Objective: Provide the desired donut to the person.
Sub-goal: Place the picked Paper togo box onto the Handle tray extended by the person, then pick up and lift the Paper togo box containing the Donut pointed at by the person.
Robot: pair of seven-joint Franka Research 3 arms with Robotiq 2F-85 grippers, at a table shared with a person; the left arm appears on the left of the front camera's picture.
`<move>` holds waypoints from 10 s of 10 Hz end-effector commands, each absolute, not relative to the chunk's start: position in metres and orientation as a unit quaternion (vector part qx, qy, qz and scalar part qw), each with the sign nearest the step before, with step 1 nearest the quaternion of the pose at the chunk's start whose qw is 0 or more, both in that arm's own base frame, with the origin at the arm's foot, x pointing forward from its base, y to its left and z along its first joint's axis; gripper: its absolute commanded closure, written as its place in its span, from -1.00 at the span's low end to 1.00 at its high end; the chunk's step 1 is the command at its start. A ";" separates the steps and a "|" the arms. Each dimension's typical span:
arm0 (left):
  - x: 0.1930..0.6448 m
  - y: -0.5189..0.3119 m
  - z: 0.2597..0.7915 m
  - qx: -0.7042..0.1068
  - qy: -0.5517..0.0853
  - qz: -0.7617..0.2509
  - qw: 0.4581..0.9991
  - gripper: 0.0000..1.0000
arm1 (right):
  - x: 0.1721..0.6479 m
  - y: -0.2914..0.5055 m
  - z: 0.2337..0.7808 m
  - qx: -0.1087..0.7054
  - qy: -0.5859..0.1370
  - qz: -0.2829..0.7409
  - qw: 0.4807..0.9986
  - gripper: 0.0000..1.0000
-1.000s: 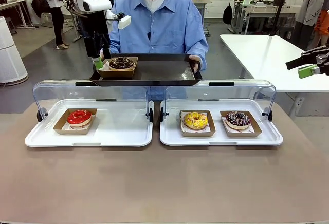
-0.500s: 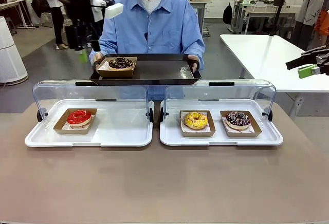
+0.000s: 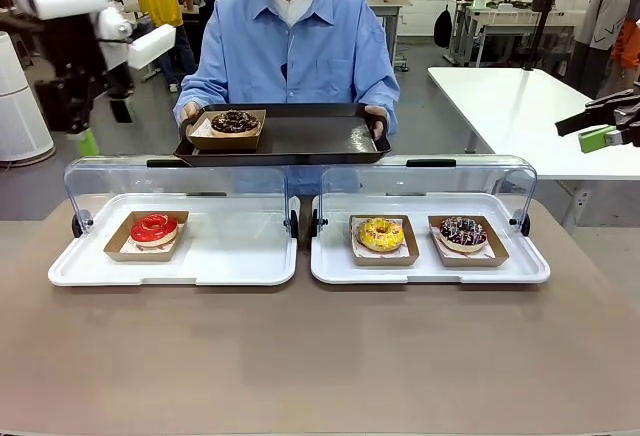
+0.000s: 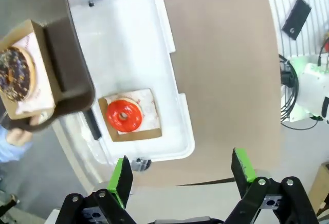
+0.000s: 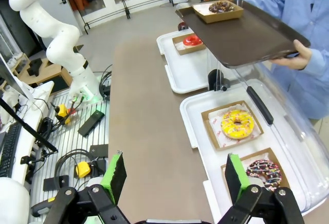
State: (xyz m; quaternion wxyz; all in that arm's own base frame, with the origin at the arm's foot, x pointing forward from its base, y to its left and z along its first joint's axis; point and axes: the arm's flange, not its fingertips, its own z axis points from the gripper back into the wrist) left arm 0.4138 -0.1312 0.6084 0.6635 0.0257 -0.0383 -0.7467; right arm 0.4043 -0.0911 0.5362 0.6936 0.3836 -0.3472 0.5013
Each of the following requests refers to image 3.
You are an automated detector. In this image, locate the person left hand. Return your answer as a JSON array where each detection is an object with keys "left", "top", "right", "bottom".
[{"left": 363, "top": 104, "right": 390, "bottom": 140}]

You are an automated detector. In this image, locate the white background desk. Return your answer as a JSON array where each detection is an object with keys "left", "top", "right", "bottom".
[{"left": 444, "top": 0, "right": 587, "bottom": 68}]

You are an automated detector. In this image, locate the person right hand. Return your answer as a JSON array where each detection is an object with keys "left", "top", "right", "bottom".
[{"left": 174, "top": 102, "right": 209, "bottom": 140}]

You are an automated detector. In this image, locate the person right forearm blue sleeve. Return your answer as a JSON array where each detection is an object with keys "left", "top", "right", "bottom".
[{"left": 173, "top": 70, "right": 224, "bottom": 113}]

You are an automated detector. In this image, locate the person in blue shirt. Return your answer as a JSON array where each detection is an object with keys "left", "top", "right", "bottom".
[{"left": 173, "top": 0, "right": 401, "bottom": 197}]

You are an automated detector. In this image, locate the chocolate sprinkle donut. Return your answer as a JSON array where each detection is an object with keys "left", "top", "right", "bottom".
[{"left": 210, "top": 110, "right": 260, "bottom": 138}]

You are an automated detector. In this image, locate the black serving tray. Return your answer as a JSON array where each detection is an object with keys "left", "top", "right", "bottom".
[{"left": 173, "top": 102, "right": 393, "bottom": 167}]

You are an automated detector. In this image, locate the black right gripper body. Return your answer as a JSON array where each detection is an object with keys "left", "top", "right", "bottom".
[{"left": 614, "top": 103, "right": 640, "bottom": 148}]

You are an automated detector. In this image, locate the black hanging backpack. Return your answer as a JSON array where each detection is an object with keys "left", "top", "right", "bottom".
[{"left": 433, "top": 5, "right": 454, "bottom": 50}]

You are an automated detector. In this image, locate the black stand pole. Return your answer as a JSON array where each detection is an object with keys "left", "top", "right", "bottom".
[{"left": 523, "top": 0, "right": 569, "bottom": 73}]

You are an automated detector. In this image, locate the yellow sprinkle donut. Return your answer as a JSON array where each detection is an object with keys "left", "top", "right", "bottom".
[{"left": 358, "top": 217, "right": 405, "bottom": 253}]

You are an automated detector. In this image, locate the white side table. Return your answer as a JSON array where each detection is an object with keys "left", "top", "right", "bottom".
[{"left": 427, "top": 66, "right": 640, "bottom": 181}]

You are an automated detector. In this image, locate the sprinkled chocolate donut in box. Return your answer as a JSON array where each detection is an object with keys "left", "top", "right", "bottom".
[{"left": 427, "top": 214, "right": 511, "bottom": 268}]

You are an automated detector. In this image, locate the white display tray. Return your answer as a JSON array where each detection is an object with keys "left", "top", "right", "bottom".
[
  {"left": 309, "top": 193, "right": 551, "bottom": 286},
  {"left": 48, "top": 193, "right": 300, "bottom": 287}
]

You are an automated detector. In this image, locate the person in grey orange clothes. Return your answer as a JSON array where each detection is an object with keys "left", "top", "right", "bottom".
[{"left": 569, "top": 0, "right": 640, "bottom": 101}]

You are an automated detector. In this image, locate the clear hinged display lid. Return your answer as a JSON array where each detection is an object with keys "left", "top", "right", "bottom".
[
  {"left": 63, "top": 154, "right": 300, "bottom": 240},
  {"left": 312, "top": 154, "right": 539, "bottom": 238}
]

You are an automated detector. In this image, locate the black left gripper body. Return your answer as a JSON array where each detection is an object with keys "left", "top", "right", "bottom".
[{"left": 37, "top": 70, "right": 97, "bottom": 134}]

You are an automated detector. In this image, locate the person left forearm blue sleeve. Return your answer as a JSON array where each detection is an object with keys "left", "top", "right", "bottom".
[{"left": 358, "top": 69, "right": 401, "bottom": 133}]

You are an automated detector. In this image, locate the red glazed donut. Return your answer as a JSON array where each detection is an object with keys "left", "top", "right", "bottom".
[{"left": 130, "top": 213, "right": 179, "bottom": 247}]

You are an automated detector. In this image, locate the yellow donut in box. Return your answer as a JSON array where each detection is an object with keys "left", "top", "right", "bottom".
[{"left": 348, "top": 214, "right": 420, "bottom": 268}]

